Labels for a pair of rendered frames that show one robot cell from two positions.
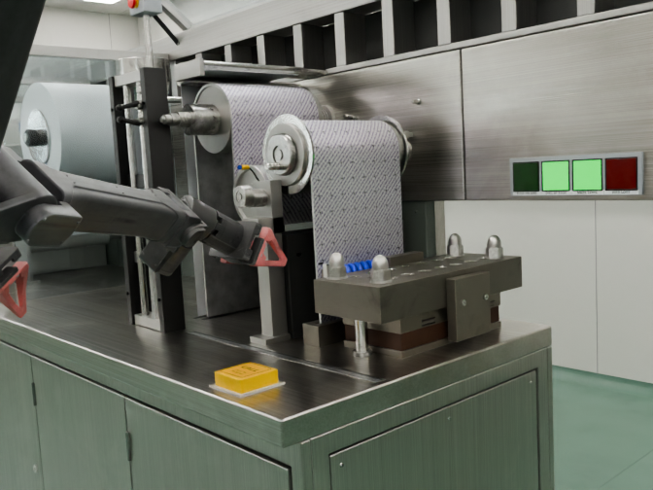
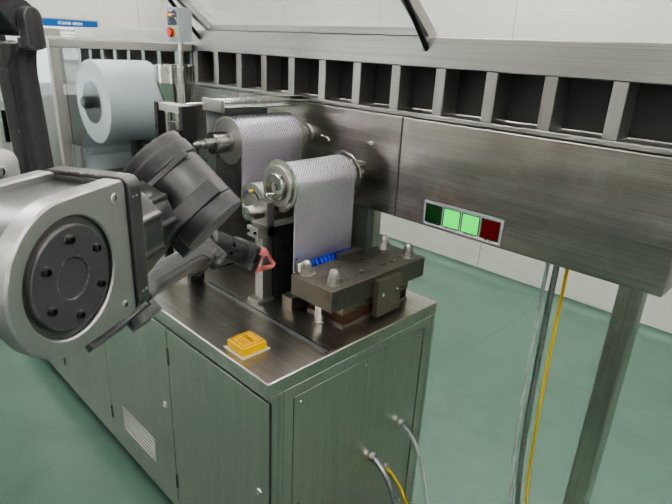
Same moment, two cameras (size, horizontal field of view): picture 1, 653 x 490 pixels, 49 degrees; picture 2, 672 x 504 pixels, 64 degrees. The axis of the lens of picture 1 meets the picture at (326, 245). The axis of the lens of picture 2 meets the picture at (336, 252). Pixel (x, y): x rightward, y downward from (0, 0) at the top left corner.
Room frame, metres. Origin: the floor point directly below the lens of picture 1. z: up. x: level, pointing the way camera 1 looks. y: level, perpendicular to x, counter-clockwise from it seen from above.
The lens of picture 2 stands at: (-0.14, 0.01, 1.62)
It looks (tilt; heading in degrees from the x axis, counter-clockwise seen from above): 21 degrees down; 355
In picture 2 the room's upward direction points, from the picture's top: 3 degrees clockwise
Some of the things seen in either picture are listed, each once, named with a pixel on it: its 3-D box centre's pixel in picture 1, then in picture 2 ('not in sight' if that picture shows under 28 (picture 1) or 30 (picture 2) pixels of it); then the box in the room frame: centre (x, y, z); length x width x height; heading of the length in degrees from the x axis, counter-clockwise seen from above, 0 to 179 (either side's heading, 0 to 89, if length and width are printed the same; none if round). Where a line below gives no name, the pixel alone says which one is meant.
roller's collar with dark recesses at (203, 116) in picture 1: (200, 120); (219, 142); (1.50, 0.25, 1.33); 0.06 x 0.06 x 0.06; 42
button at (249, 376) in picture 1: (246, 377); (246, 343); (1.05, 0.13, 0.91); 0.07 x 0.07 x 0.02; 42
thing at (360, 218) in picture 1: (360, 226); (324, 232); (1.36, -0.07, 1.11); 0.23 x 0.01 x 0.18; 132
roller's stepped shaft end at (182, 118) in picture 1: (174, 120); (202, 144); (1.46, 0.29, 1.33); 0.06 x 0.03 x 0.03; 132
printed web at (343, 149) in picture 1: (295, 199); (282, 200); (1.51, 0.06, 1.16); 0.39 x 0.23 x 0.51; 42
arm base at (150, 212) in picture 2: not in sight; (120, 227); (0.35, 0.18, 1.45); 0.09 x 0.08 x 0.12; 71
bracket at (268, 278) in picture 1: (264, 262); (260, 252); (1.33, 0.12, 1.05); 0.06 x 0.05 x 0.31; 132
